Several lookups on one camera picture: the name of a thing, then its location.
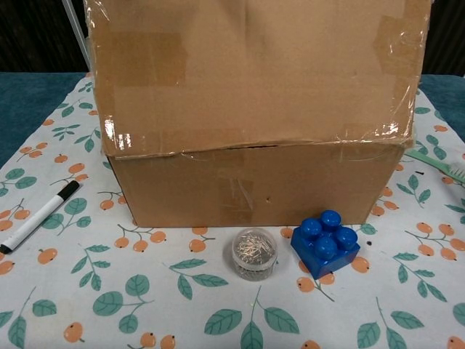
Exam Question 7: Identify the brown cardboard box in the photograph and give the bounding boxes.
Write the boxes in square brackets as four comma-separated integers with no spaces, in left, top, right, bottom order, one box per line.
[82,0,434,228]

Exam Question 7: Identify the blue building block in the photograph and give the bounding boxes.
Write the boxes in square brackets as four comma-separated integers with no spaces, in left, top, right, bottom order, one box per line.
[289,209,362,281]

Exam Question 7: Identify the floral leaf print tablecloth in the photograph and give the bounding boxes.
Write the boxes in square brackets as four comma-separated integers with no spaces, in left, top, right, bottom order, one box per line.
[0,71,465,349]

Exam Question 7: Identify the white marker black cap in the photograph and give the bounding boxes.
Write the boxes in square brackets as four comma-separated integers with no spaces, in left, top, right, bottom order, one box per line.
[0,180,81,254]

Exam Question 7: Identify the green toothbrush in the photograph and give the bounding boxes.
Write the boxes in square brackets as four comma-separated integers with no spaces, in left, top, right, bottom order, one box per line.
[404,149,465,184]

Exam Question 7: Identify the thin white frame post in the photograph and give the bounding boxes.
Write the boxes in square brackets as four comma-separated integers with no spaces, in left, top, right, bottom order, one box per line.
[61,0,92,73]

